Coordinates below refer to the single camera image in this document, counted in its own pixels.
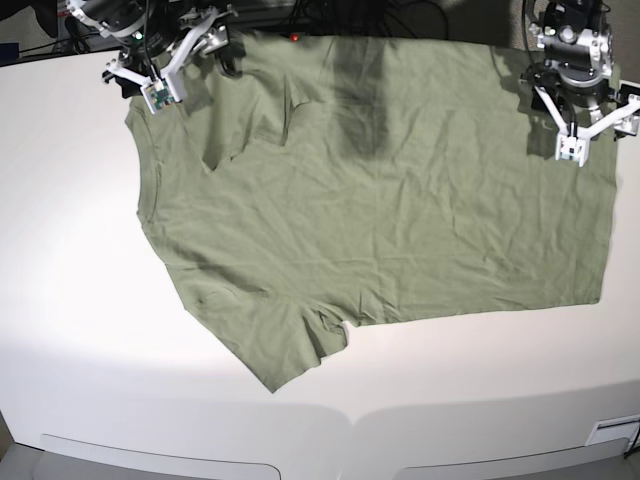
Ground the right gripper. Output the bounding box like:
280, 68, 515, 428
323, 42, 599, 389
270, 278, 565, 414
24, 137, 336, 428
101, 4, 241, 98

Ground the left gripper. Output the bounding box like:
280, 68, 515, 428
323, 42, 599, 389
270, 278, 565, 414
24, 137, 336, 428
519, 61, 639, 139

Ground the green T-shirt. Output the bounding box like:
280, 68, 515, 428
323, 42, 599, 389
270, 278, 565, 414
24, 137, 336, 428
126, 34, 617, 391

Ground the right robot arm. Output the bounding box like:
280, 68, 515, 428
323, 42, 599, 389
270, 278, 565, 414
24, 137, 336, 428
66, 1, 238, 112

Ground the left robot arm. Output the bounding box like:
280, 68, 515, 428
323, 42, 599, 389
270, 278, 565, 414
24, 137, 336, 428
520, 1, 639, 141

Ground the white label sticker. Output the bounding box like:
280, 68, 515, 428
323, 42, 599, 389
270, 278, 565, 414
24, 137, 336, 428
585, 416, 639, 449

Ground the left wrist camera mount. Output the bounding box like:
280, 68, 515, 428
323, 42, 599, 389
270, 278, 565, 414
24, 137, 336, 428
536, 87, 625, 168

